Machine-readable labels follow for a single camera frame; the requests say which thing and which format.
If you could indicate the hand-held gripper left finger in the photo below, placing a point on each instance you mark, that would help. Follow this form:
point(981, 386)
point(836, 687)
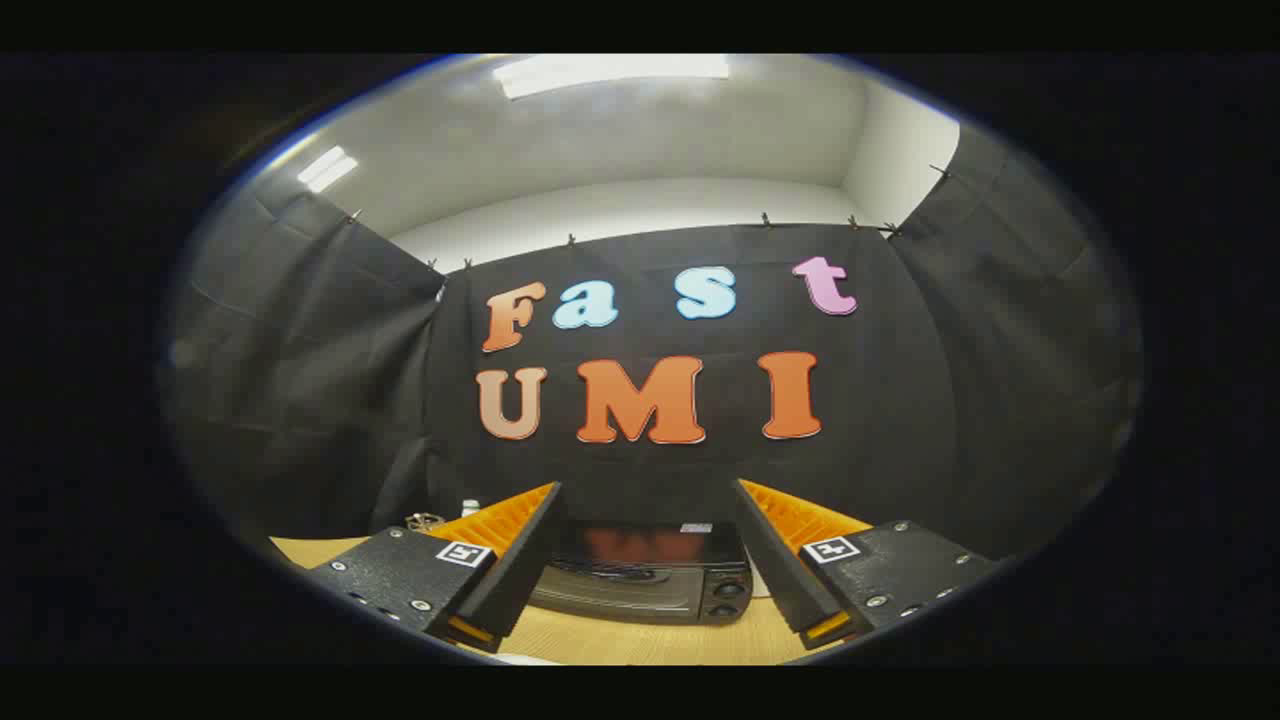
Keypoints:
point(515, 580)

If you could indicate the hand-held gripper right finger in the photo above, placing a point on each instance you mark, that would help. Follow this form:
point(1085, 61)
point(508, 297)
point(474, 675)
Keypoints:
point(775, 570)

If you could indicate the black toaster oven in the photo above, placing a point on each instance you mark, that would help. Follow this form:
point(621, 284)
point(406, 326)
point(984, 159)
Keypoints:
point(640, 590)

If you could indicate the black backdrop cloth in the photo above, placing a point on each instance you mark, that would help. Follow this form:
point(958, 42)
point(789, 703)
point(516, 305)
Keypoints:
point(900, 400)

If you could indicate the row of cloth clips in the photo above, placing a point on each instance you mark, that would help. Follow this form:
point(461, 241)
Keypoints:
point(766, 219)

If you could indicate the small ceiling light panel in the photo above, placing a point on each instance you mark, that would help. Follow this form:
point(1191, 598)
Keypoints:
point(327, 169)

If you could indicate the large ceiling light panel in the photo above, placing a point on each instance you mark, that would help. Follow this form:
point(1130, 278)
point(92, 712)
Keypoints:
point(610, 72)

